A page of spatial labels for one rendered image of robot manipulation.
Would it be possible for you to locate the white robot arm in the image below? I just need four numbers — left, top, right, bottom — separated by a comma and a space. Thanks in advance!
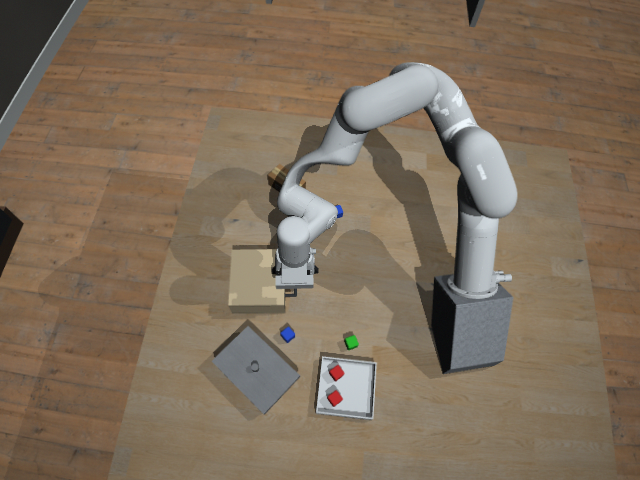
276, 62, 517, 299

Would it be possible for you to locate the red block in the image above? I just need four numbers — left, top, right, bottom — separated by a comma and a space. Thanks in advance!
327, 390, 343, 407
329, 365, 344, 382

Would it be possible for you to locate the green block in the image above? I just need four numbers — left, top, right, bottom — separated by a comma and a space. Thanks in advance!
344, 335, 359, 351

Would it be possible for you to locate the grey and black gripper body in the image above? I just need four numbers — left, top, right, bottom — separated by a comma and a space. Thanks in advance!
275, 249, 315, 276

